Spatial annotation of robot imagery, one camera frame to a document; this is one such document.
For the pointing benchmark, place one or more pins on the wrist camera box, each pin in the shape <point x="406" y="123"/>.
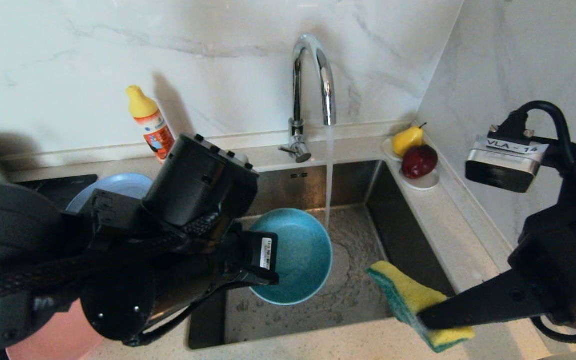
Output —
<point x="505" y="167"/>
<point x="239" y="159"/>

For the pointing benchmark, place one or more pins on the yellow orange dish soap bottle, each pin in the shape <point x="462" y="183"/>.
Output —
<point x="143" y="107"/>

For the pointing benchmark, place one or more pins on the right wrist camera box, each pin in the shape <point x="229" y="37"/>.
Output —
<point x="505" y="167"/>

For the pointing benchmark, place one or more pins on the chrome gooseneck faucet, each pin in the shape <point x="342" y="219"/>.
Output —
<point x="296" y="90"/>

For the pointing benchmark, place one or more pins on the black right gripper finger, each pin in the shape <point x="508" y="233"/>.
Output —
<point x="488" y="302"/>

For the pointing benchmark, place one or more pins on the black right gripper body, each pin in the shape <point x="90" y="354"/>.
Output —
<point x="568" y="265"/>

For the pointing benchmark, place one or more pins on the black induction cooktop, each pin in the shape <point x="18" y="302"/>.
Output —
<point x="63" y="187"/>

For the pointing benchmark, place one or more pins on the yellow pear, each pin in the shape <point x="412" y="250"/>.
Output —
<point x="407" y="141"/>

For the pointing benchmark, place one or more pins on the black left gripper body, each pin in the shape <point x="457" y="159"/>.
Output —
<point x="253" y="250"/>

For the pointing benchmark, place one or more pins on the pink plate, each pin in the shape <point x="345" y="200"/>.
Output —
<point x="58" y="337"/>

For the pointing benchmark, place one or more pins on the dark red apple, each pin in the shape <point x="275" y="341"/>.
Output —
<point x="419" y="162"/>

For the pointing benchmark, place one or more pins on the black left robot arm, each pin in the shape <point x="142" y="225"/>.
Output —
<point x="193" y="185"/>

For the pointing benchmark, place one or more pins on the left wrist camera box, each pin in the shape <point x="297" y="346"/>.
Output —
<point x="239" y="159"/>

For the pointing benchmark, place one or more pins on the small white fruit dish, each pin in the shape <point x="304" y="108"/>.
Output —
<point x="424" y="184"/>

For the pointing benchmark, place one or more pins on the blue grey plate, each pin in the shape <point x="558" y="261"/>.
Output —
<point x="118" y="185"/>

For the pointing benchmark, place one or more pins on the yellow green sponge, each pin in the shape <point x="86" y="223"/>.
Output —
<point x="408" y="295"/>

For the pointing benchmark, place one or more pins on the teal bowl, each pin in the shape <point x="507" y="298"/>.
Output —
<point x="303" y="260"/>

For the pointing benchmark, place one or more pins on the stainless steel sink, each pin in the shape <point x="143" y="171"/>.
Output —
<point x="408" y="240"/>

